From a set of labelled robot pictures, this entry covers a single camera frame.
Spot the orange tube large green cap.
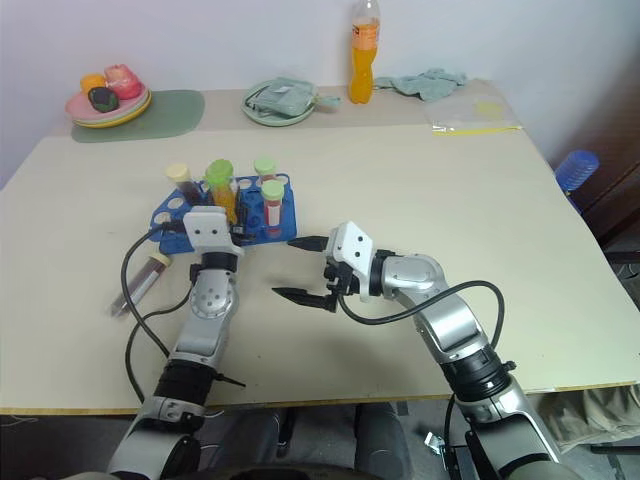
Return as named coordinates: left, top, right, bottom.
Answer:
left=203, top=158, right=238, bottom=221

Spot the pale green crumpled towel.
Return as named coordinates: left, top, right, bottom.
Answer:
left=374, top=67, right=469, bottom=103

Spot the clear zip plastic bag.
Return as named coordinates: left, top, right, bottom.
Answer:
left=423, top=97, right=524, bottom=136

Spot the light green plate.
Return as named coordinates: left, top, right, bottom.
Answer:
left=72, top=97, right=152, bottom=130

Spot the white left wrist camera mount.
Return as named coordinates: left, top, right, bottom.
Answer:
left=181, top=205, right=247, bottom=259

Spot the yellow plate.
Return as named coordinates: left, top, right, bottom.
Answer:
left=79, top=89, right=153, bottom=126

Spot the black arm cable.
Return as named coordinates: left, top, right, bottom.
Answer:
left=121, top=219, right=195, bottom=404
left=336, top=280, right=506, bottom=362

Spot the black green toy fruit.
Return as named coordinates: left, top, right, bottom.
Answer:
left=87, top=87, right=121, bottom=112

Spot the orange soda bottle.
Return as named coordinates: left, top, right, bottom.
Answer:
left=348, top=0, right=380, bottom=105

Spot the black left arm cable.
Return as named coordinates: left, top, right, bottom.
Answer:
left=121, top=219, right=195, bottom=404

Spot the pink red toy fruit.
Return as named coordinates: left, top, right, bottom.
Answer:
left=103, top=63, right=141, bottom=100

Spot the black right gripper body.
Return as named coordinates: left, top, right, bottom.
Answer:
left=319, top=255, right=362, bottom=314

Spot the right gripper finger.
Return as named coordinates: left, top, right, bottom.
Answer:
left=270, top=286, right=332, bottom=310
left=286, top=235, right=327, bottom=254

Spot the dark rounded shape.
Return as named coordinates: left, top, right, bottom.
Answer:
left=290, top=402, right=402, bottom=474

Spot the beige cloth under table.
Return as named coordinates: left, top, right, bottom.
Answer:
left=542, top=383, right=640, bottom=454

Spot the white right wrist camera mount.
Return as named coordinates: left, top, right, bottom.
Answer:
left=325, top=220, right=377, bottom=304

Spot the pink plate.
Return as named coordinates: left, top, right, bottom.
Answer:
left=65, top=82, right=149, bottom=123

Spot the pale green folded pouch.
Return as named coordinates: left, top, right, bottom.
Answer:
left=244, top=76, right=344, bottom=119

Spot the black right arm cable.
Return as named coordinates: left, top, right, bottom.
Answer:
left=336, top=280, right=506, bottom=362

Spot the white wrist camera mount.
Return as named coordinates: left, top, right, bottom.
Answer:
left=181, top=205, right=247, bottom=259
left=325, top=220, right=377, bottom=304

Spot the dark brown wooden cabinet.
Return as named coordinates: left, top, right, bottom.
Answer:
left=569, top=149, right=640, bottom=264

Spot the green placemat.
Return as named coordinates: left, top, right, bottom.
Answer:
left=69, top=89, right=207, bottom=145

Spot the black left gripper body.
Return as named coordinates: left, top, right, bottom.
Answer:
left=227, top=207, right=254, bottom=246

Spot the dark red tube cream cap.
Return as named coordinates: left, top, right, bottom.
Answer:
left=106, top=252, right=170, bottom=320

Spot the blue test tube rack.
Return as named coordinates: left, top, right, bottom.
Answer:
left=149, top=172, right=300, bottom=255

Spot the dark red tube yellow cap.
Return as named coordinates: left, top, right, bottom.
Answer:
left=165, top=163, right=202, bottom=207

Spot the blue ribbed plastic object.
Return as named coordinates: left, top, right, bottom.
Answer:
left=554, top=149, right=601, bottom=195

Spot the pale green round plate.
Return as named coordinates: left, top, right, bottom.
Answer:
left=241, top=78, right=318, bottom=128

